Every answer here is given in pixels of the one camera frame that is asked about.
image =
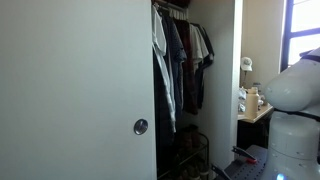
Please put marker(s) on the black t-shirt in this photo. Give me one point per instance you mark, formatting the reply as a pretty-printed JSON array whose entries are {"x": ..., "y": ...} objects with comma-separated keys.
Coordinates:
[{"x": 207, "y": 56}]

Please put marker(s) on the white sliding closet door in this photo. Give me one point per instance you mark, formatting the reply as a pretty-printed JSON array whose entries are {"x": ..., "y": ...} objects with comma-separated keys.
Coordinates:
[{"x": 73, "y": 90}]

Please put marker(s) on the white cap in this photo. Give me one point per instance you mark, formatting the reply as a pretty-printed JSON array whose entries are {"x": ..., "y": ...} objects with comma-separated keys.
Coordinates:
[{"x": 246, "y": 63}]

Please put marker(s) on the perforated grey base plate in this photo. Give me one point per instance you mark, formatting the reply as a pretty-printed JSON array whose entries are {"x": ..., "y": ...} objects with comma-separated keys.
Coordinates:
[{"x": 246, "y": 171}]

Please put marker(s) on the light wooden desk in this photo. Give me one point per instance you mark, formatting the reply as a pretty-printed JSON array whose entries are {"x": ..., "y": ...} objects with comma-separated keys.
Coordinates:
[{"x": 258, "y": 113}]

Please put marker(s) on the round metal door pull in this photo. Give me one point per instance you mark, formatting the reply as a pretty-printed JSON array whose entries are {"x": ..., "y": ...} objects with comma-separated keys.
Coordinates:
[{"x": 140, "y": 127}]

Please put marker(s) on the black metal shoe rack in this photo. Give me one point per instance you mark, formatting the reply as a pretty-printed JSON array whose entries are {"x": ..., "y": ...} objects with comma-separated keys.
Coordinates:
[{"x": 208, "y": 153}]

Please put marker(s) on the white shirt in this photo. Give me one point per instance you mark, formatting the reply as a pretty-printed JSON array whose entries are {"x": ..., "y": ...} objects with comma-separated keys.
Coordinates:
[{"x": 159, "y": 36}]

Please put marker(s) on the red black clamp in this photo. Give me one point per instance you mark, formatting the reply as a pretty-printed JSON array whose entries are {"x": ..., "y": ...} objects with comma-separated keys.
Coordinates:
[{"x": 245, "y": 155}]

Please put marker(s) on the cream t-shirt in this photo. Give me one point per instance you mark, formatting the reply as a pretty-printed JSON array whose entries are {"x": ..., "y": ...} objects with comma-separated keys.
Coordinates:
[{"x": 197, "y": 46}]

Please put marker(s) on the red plaid shirt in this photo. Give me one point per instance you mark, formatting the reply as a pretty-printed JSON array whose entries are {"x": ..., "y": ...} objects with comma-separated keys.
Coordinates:
[{"x": 190, "y": 83}]

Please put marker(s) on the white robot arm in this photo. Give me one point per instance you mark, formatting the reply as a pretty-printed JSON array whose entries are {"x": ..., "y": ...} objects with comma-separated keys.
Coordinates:
[{"x": 293, "y": 133}]

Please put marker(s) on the dark framed window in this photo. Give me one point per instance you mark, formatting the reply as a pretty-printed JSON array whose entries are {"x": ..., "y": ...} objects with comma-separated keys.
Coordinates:
[{"x": 286, "y": 33}]

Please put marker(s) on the brown suede boot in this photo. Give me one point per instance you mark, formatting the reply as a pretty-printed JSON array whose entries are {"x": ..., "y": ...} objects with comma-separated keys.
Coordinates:
[{"x": 192, "y": 135}]

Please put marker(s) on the small white desk item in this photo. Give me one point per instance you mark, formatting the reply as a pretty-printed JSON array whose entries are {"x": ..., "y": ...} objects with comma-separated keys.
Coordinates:
[
  {"x": 242, "y": 94},
  {"x": 241, "y": 107}
]

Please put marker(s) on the navy floral print shirt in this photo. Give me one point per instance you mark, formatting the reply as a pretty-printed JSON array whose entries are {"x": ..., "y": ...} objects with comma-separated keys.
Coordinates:
[{"x": 176, "y": 50}]

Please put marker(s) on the cream bottle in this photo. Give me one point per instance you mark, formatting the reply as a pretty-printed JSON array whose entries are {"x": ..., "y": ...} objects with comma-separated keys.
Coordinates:
[{"x": 251, "y": 103}]

